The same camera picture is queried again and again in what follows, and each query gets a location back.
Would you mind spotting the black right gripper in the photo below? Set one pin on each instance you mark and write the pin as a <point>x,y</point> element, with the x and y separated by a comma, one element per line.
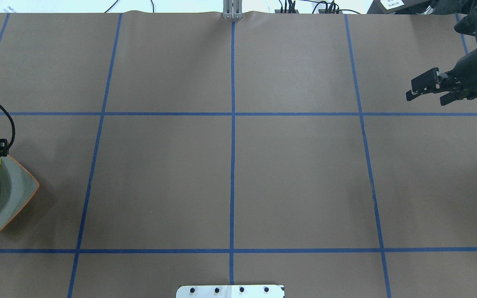
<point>471,69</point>

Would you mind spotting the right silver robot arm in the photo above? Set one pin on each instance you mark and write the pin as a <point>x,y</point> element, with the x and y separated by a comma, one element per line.
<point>467,26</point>

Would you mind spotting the grey square plate orange rim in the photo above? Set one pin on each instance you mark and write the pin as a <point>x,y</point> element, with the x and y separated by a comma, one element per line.
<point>17,187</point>

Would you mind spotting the dark box with white label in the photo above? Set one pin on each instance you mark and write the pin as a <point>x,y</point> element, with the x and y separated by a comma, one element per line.
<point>405,7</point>

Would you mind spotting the black power strip with plugs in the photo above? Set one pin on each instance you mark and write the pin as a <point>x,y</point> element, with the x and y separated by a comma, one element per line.
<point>306,7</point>

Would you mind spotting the grey aluminium frame post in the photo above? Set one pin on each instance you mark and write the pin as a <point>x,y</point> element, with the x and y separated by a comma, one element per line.
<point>232,10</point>

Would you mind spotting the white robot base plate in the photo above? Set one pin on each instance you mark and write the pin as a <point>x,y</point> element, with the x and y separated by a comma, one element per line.
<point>231,291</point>

